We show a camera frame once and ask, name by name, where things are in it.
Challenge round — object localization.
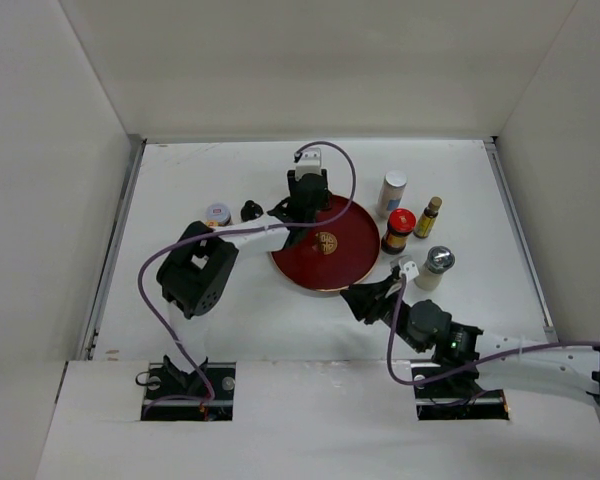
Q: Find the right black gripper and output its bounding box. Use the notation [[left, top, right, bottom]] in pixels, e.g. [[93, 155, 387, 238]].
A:
[[340, 274, 426, 353]]

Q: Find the black cap white-powder bottle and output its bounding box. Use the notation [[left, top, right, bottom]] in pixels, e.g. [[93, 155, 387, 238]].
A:
[[240, 200, 264, 222]]

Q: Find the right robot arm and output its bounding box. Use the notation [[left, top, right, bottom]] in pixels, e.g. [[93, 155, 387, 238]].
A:
[[340, 277, 600, 411]]

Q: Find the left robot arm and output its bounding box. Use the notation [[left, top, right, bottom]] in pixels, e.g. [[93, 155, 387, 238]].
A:
[[152, 167, 330, 399]]

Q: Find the red round tray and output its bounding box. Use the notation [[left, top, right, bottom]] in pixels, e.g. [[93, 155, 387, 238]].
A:
[[271, 195, 380, 292]]

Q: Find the silver top salt shaker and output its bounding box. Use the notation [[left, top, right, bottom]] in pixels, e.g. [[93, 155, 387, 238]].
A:
[[415, 246, 456, 291]]

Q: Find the red lid sauce jar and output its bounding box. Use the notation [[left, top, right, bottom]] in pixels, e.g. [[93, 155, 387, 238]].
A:
[[381, 208, 417, 255]]

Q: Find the white cylinder spice shaker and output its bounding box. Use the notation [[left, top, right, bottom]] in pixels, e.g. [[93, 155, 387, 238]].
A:
[[376, 170, 408, 218]]

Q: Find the small brown yellow-label bottle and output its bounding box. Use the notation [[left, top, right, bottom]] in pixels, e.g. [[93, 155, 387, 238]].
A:
[[413, 196, 442, 239]]

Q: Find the grey lid paste jar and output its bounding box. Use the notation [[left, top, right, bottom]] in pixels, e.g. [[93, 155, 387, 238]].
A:
[[205, 202, 232, 227]]

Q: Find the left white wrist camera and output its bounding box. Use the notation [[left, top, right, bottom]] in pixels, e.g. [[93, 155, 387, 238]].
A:
[[294, 147, 322, 180]]

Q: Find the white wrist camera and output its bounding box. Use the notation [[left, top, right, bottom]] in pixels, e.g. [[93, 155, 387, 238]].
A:
[[294, 147, 322, 180], [390, 255, 419, 282]]

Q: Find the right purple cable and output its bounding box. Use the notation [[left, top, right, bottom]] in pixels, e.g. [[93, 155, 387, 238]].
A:
[[385, 274, 600, 407]]

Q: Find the purple cable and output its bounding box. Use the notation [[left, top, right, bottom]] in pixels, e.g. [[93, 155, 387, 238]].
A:
[[385, 274, 600, 407], [137, 140, 357, 419]]

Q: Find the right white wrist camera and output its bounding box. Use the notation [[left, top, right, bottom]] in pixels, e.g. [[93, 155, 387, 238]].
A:
[[390, 255, 419, 282]]

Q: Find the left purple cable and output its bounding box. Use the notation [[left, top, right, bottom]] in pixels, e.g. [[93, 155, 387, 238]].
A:
[[137, 140, 357, 419]]

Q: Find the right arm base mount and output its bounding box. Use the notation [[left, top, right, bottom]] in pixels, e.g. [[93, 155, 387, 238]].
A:
[[414, 370, 509, 421]]

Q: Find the left aluminium frame rail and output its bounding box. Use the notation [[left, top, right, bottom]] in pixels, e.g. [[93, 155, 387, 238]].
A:
[[83, 134, 147, 343]]

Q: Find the aluminium frame rail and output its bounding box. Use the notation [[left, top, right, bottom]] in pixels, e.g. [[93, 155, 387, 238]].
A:
[[83, 134, 147, 343], [484, 137, 558, 340]]

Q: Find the right aluminium frame rail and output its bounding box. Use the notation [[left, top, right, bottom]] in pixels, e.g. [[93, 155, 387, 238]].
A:
[[484, 137, 558, 340]]

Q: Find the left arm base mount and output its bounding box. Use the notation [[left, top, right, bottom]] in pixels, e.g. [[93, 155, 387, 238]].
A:
[[135, 356, 237, 422]]

